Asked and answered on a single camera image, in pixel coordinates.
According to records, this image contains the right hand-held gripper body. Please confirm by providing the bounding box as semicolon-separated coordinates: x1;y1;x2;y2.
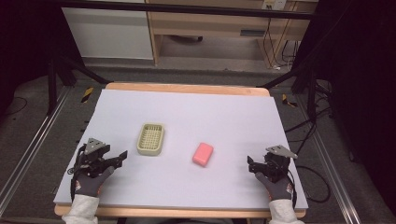
252;145;299;184

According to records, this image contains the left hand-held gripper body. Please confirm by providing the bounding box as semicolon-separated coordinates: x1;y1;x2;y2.
74;137;120;178

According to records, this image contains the beige soap dish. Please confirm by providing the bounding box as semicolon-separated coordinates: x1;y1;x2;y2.
136;122;166;157

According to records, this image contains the pink soap bar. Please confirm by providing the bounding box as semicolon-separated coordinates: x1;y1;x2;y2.
191;142;215;168

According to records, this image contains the person's right hand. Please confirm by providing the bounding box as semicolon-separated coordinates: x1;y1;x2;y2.
254;172;294;202

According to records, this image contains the person's left hand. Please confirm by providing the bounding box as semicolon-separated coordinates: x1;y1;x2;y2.
73;166;116;198

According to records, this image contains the yellow black striped tape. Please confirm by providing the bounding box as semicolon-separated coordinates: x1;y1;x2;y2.
80;86;94;104
281;93;298;108

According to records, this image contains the white foam mat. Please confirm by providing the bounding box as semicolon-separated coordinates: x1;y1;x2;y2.
53;89;309;211

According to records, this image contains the black metal stand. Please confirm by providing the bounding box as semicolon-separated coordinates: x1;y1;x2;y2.
256;62;334;123
46;54;112;116

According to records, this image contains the wooden table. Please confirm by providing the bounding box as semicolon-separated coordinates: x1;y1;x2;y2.
53;81;307;219

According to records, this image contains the white cabinet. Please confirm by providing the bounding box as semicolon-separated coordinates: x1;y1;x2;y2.
61;0;155;61

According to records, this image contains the wooden desk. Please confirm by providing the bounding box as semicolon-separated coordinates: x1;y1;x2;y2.
145;0;319;67

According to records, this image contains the black cable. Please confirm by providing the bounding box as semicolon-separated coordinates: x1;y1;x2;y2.
295;165;332;204
284;79;334;157

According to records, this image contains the aluminium floor rail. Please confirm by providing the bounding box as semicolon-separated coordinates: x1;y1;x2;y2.
296;92;366;224
0;85;73;217

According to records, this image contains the wall power outlet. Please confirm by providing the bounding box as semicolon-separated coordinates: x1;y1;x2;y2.
262;0;288;11

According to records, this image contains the black frame bar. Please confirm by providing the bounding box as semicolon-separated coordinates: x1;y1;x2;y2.
46;0;316;21

